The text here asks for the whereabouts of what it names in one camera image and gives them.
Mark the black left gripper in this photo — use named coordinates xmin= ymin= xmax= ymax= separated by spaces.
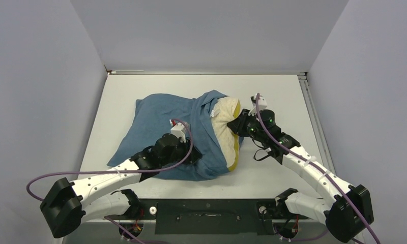
xmin=160 ymin=136 xmax=201 ymax=167

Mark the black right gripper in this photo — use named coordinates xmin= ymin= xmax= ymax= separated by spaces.
xmin=229 ymin=108 xmax=268 ymax=143

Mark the yellow white pillow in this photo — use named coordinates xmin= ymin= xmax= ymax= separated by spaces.
xmin=210 ymin=96 xmax=241 ymax=171

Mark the blue pillowcase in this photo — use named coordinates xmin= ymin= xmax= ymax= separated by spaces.
xmin=107 ymin=90 xmax=230 ymax=181

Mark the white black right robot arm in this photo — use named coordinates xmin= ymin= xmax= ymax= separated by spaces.
xmin=227 ymin=109 xmax=374 ymax=243

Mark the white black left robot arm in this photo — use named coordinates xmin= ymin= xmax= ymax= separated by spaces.
xmin=40 ymin=133 xmax=202 ymax=238

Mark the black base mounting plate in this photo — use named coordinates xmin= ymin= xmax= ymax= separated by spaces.
xmin=112 ymin=198 xmax=302 ymax=235

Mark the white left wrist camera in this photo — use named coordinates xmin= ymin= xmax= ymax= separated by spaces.
xmin=170 ymin=119 xmax=189 ymax=142

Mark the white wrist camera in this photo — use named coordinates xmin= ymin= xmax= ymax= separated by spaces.
xmin=170 ymin=119 xmax=189 ymax=142
xmin=248 ymin=94 xmax=268 ymax=116

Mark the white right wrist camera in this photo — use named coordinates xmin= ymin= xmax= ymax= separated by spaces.
xmin=248 ymin=94 xmax=268 ymax=116

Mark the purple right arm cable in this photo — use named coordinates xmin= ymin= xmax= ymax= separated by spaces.
xmin=255 ymin=93 xmax=381 ymax=244

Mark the aluminium frame rail right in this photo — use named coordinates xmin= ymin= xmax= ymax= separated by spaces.
xmin=298 ymin=72 xmax=336 ymax=174

